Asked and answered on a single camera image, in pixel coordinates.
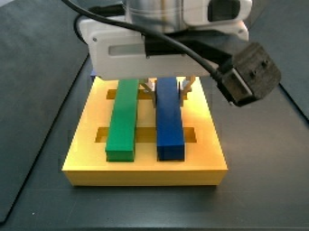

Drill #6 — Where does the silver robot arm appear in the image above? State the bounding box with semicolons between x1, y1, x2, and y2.
78;0;252;106

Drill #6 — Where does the green bar block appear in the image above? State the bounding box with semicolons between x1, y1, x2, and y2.
105;79;139;162

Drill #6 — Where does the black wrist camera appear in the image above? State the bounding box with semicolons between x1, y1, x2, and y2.
216;42;280;106

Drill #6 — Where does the yellow slotted board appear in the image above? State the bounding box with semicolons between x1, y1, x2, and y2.
62;79;228;186

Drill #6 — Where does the black camera cable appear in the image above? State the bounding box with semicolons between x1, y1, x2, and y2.
60;0;227;81

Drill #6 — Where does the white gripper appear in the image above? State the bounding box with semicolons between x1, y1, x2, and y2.
80;19;248;106

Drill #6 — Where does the blue bar block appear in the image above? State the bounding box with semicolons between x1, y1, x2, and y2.
155;77;184;161

